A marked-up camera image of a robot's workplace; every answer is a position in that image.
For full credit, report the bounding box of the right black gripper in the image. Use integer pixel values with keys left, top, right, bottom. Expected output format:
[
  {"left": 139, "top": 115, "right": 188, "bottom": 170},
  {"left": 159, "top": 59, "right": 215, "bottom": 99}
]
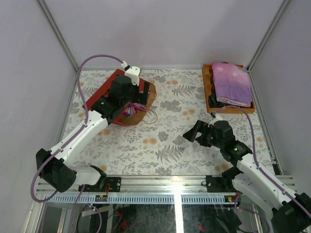
[{"left": 182, "top": 120, "right": 224, "bottom": 149}]

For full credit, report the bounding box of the red paper bag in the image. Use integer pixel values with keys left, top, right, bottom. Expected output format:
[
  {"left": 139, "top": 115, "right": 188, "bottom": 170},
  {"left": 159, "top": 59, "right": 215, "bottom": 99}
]
[{"left": 86, "top": 69, "right": 156, "bottom": 126}]

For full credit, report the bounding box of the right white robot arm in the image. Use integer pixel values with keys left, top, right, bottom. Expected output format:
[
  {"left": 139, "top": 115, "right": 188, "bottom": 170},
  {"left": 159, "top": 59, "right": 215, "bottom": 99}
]
[{"left": 183, "top": 120, "right": 311, "bottom": 233}]

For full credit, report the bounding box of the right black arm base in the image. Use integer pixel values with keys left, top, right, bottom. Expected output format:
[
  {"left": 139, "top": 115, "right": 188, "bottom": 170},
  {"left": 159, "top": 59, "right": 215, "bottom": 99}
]
[{"left": 206, "top": 175, "right": 237, "bottom": 193}]

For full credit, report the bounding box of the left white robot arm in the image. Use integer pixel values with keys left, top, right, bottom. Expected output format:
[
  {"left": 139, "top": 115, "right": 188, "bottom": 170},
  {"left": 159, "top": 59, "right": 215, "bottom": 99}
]
[{"left": 36, "top": 72, "right": 151, "bottom": 193}]

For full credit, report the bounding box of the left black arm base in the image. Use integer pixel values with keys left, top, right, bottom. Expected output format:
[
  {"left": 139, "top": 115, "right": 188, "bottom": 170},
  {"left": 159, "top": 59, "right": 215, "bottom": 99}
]
[{"left": 83, "top": 177, "right": 121, "bottom": 193}]

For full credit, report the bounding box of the black item in tray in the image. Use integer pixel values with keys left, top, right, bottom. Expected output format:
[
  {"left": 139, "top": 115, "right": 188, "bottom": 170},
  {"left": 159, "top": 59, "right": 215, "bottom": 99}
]
[{"left": 208, "top": 93, "right": 224, "bottom": 108}]

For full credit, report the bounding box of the floral table mat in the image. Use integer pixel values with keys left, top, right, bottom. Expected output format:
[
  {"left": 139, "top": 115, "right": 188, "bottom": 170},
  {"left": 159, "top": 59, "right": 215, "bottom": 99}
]
[{"left": 52, "top": 68, "right": 276, "bottom": 176}]

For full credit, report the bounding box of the purple star cloth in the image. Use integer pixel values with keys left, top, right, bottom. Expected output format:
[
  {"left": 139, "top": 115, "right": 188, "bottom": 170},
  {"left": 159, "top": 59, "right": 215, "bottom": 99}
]
[{"left": 211, "top": 62, "right": 253, "bottom": 107}]

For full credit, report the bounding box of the wooden compartment tray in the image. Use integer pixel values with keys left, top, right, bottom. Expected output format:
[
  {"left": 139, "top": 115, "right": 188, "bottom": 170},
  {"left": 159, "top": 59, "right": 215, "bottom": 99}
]
[{"left": 202, "top": 64, "right": 242, "bottom": 114}]

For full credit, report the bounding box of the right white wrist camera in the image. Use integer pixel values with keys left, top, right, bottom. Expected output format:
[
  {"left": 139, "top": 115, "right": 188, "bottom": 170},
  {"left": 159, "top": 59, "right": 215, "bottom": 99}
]
[{"left": 209, "top": 113, "right": 223, "bottom": 125}]

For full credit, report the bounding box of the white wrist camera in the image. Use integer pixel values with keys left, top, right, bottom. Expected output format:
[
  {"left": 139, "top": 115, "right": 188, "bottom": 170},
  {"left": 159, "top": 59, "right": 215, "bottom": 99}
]
[
  {"left": 209, "top": 113, "right": 223, "bottom": 125},
  {"left": 121, "top": 61, "right": 141, "bottom": 86}
]

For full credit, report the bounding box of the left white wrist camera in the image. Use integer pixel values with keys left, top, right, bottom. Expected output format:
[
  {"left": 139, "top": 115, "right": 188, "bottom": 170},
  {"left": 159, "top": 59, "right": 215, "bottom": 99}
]
[{"left": 121, "top": 61, "right": 141, "bottom": 86}]

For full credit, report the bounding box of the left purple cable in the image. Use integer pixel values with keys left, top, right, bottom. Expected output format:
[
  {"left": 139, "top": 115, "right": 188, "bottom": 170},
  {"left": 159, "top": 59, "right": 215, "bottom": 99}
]
[{"left": 32, "top": 54, "right": 127, "bottom": 233}]

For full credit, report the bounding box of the aluminium front rail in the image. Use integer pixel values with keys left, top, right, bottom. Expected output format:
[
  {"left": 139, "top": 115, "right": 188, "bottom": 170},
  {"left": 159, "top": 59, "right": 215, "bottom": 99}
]
[{"left": 35, "top": 175, "right": 296, "bottom": 196}]

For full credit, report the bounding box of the blue slotted cable duct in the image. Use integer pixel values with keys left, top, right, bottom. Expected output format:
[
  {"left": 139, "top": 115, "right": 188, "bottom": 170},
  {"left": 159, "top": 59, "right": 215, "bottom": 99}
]
[{"left": 50, "top": 194, "right": 236, "bottom": 205}]

